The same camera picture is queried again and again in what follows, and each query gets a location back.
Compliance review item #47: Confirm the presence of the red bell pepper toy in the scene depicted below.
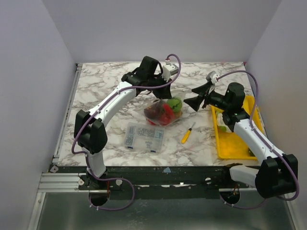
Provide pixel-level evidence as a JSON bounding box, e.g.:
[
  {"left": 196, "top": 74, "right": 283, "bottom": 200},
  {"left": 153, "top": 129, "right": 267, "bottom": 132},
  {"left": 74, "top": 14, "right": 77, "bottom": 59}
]
[{"left": 146, "top": 115, "right": 171, "bottom": 127}]

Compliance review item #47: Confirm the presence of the clear screw organizer box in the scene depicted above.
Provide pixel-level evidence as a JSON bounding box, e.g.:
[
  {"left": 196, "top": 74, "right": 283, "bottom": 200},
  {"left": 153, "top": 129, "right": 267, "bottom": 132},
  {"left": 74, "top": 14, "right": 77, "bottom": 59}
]
[{"left": 123, "top": 123, "right": 165, "bottom": 153}]

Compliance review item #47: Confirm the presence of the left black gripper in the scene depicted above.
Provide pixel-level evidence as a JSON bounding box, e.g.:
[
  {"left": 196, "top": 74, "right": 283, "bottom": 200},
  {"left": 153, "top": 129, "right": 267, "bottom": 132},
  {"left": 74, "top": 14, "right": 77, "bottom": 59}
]
[{"left": 147, "top": 73, "right": 172, "bottom": 100}]

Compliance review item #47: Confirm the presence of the yellow handle screwdriver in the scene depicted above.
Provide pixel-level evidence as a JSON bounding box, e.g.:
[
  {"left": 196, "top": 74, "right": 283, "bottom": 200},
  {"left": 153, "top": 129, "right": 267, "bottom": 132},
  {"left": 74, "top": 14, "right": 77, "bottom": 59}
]
[{"left": 181, "top": 122, "right": 196, "bottom": 144}]

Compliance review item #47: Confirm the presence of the yellow plastic tray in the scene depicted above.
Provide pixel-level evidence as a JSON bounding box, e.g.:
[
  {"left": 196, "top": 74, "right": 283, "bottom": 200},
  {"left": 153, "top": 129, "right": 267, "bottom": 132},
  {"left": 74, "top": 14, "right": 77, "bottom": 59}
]
[{"left": 211, "top": 95, "right": 265, "bottom": 161}]

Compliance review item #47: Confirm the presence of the clear zip top bag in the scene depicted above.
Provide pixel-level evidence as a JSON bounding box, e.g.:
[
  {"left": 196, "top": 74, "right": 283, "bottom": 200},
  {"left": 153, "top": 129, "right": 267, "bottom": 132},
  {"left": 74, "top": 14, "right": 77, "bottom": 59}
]
[{"left": 134, "top": 90, "right": 186, "bottom": 124}]

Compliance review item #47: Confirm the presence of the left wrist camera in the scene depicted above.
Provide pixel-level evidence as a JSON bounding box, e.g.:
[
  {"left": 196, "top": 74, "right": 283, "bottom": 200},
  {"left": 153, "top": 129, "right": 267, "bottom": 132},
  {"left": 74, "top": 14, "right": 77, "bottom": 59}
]
[{"left": 162, "top": 64, "right": 179, "bottom": 82}]

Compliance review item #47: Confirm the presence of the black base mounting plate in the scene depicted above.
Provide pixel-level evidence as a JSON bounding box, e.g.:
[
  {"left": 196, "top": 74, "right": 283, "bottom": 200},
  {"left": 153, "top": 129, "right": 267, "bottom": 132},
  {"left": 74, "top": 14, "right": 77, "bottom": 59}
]
[{"left": 78, "top": 165, "right": 249, "bottom": 200}]

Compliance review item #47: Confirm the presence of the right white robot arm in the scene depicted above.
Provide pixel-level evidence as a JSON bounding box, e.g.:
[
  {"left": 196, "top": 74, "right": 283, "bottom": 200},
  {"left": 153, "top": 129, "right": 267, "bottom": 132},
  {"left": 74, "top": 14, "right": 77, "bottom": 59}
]
[{"left": 184, "top": 82, "right": 299, "bottom": 198}]

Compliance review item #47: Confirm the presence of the white cauliflower toy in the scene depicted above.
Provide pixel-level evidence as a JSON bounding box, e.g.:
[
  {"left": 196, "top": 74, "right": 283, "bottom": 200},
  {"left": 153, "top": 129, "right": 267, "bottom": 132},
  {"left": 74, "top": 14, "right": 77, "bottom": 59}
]
[{"left": 215, "top": 109, "right": 232, "bottom": 133}]

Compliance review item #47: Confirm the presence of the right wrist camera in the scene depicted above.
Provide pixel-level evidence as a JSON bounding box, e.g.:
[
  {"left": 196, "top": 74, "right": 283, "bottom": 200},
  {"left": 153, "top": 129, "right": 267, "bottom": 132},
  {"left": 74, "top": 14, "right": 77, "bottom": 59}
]
[{"left": 206, "top": 71, "right": 220, "bottom": 84}]

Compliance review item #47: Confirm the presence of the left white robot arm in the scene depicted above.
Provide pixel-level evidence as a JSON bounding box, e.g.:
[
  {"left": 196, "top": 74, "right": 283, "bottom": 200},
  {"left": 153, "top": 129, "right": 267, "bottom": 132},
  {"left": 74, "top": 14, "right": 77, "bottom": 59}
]
[{"left": 71, "top": 55, "right": 181, "bottom": 189}]

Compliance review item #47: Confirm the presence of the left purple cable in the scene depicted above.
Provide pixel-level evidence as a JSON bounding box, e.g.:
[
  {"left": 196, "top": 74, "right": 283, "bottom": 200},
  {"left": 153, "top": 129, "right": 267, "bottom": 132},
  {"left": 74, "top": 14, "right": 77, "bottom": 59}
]
[{"left": 71, "top": 54, "right": 182, "bottom": 179}]

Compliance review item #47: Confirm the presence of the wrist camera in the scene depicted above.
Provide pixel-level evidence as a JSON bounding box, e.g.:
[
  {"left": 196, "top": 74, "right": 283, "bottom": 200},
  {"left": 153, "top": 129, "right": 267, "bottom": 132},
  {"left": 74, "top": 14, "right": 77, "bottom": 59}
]
[
  {"left": 206, "top": 71, "right": 220, "bottom": 84},
  {"left": 162, "top": 64, "right": 179, "bottom": 82}
]

